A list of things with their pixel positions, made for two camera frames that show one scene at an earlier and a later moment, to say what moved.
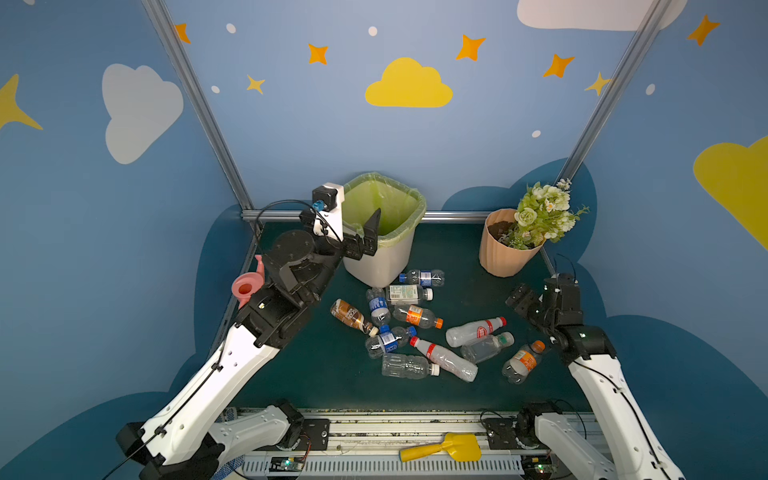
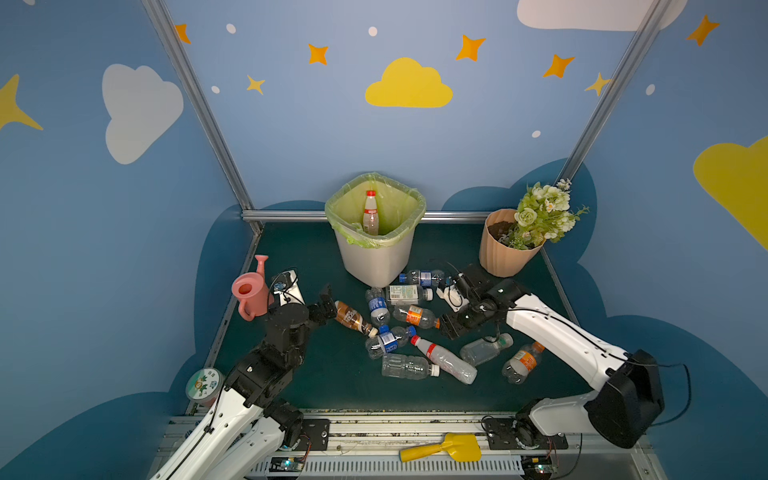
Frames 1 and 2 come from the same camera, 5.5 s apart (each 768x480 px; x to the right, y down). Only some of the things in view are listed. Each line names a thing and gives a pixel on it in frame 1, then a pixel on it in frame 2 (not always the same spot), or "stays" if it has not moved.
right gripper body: (534, 302) → (459, 321)
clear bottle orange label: (523, 362) stays
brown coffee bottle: (352, 317) stays
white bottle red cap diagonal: (447, 360) stays
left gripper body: (351, 248) → (321, 310)
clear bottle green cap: (487, 347) stays
